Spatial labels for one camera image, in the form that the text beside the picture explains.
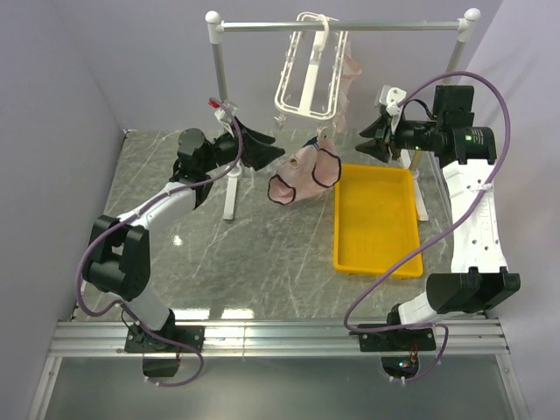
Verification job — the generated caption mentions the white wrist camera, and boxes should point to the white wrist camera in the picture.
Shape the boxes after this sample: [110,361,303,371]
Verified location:
[378,85,407,134]
[208,98,238,135]

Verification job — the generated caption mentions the white far-side hanger clip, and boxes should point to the white far-side hanger clip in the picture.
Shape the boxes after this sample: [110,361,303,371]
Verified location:
[317,126,333,142]

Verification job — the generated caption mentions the yellow plastic tray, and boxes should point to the yellow plastic tray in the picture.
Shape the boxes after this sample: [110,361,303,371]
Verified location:
[333,164,420,276]

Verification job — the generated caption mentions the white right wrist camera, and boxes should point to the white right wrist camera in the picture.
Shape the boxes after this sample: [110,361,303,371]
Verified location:
[378,85,407,134]

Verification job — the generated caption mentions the white near-corner hanger clip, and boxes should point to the white near-corner hanger clip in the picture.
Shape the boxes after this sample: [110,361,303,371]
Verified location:
[274,114,286,130]

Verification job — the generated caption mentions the white metal clothes rack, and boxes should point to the white metal clothes rack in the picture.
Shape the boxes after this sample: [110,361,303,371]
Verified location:
[204,7,482,221]

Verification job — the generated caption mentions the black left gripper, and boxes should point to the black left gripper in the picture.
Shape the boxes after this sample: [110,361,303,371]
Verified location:
[201,117,286,174]

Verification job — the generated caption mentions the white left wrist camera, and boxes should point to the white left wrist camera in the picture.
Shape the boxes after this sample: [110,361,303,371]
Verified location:
[208,98,238,135]

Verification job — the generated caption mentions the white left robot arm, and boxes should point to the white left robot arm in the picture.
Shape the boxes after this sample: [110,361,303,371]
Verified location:
[77,119,285,388]

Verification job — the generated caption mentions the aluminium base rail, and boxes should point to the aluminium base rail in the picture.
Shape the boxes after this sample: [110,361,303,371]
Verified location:
[28,316,529,419]

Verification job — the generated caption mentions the white plastic clip hanger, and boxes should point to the white plastic clip hanger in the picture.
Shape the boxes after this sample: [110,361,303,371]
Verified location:
[274,11,348,123]

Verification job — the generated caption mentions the white pink underwear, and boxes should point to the white pink underwear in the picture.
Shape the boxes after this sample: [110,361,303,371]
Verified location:
[332,41,362,134]

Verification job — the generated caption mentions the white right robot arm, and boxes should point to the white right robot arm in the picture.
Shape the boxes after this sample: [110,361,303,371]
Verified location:
[356,85,521,352]

